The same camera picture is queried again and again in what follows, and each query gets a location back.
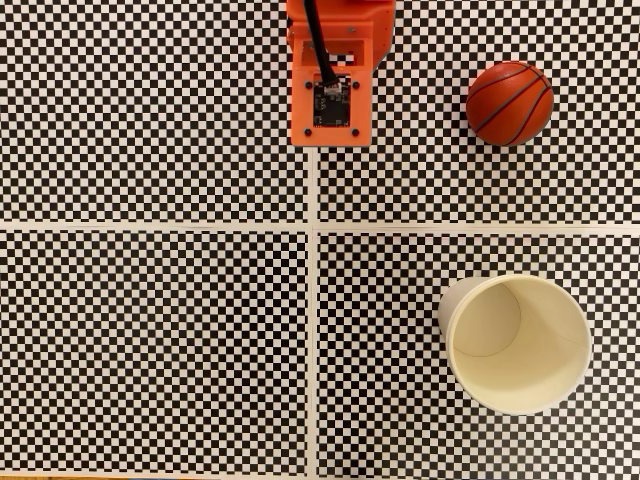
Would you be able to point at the cream paper cup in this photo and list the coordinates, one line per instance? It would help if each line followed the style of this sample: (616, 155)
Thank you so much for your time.
(530, 360)

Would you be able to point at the black white checkerboard paper sheet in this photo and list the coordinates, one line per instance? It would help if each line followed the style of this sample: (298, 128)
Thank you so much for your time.
(380, 350)
(150, 350)
(150, 100)
(450, 190)

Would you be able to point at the orange camera mount circuit board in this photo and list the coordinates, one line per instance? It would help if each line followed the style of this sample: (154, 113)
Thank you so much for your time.
(302, 112)

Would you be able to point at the small orange basketball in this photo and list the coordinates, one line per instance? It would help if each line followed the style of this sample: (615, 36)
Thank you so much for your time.
(510, 105)

